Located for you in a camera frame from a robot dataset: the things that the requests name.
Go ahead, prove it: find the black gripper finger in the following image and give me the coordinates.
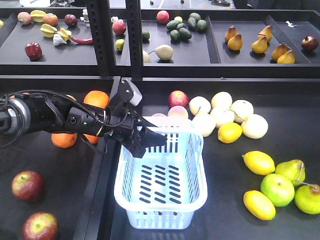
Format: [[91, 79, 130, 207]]
[[141, 129, 167, 148], [137, 116, 158, 128]]

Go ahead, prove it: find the black wood produce stand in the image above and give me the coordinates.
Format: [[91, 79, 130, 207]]
[[0, 0, 320, 240]]

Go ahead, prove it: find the light blue plastic basket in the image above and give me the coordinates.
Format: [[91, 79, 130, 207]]
[[114, 116, 208, 230]]

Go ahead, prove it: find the red bell pepper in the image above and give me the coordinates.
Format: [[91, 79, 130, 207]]
[[24, 42, 43, 61]]

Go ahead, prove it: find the small orange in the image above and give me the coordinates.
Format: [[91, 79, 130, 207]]
[[84, 134, 100, 145], [51, 133, 77, 149]]

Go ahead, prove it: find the red apple middle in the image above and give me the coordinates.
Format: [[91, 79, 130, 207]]
[[11, 170, 45, 202]]

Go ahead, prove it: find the yellow lemon middle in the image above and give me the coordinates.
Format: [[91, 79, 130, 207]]
[[242, 150, 276, 176]]

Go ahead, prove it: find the small orange right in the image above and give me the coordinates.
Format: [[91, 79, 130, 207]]
[[84, 134, 100, 145]]

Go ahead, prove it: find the red apple by pears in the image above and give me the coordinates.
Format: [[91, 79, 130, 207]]
[[168, 90, 189, 108]]

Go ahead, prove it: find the large orange right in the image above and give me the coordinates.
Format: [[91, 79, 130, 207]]
[[83, 90, 110, 108]]

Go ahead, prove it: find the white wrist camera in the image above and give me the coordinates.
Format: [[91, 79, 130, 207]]
[[118, 79, 143, 106]]

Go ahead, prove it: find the green pear upper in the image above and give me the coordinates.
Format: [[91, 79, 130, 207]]
[[275, 159, 306, 187]]

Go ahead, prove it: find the green apple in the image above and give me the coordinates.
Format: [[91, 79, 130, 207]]
[[260, 173, 295, 207]]

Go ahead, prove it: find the small orange left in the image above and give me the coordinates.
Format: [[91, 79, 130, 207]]
[[51, 133, 77, 149]]

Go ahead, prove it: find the yellow lemon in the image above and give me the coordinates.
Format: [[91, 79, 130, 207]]
[[243, 190, 276, 221], [217, 122, 243, 144], [242, 150, 276, 176]]

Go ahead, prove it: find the green pear right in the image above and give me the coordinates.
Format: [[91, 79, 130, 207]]
[[294, 183, 320, 215]]

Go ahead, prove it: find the pink peach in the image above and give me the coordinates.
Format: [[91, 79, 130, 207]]
[[167, 105, 189, 119]]

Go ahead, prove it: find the red apple front right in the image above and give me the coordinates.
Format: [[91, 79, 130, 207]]
[[22, 211, 59, 240]]

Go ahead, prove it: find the white garlic bulb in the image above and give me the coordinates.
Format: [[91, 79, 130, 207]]
[[52, 33, 67, 46]]

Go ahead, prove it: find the yellow lemon lower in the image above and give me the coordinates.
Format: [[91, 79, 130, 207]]
[[243, 190, 276, 221]]

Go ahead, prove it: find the yellow lemon upper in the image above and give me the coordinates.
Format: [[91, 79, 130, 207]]
[[217, 122, 243, 144]]

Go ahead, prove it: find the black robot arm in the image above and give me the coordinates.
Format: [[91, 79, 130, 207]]
[[0, 90, 167, 158]]

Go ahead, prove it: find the green pear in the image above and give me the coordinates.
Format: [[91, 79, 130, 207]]
[[294, 183, 320, 215], [275, 159, 306, 187]]

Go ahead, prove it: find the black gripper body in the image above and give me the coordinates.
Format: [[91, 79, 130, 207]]
[[98, 93, 146, 158]]

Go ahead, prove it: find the red chili pepper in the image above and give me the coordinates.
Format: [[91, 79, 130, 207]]
[[69, 35, 94, 45]]

